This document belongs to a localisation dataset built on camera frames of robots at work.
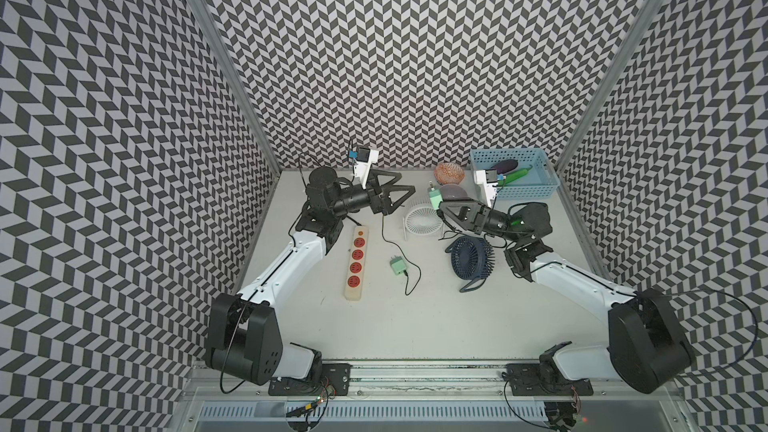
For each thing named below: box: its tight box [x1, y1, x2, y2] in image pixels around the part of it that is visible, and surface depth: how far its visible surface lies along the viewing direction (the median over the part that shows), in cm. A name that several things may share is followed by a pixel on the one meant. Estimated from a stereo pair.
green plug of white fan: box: [389, 255, 407, 275], surface depth 93 cm
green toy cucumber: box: [497, 164, 533, 187], surface depth 114 cm
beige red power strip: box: [344, 225, 369, 301], surface depth 91 cm
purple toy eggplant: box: [486, 159, 518, 174], surface depth 118 cm
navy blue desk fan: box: [445, 236, 496, 293], surface depth 87 cm
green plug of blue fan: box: [429, 189, 443, 210], surface depth 65 cm
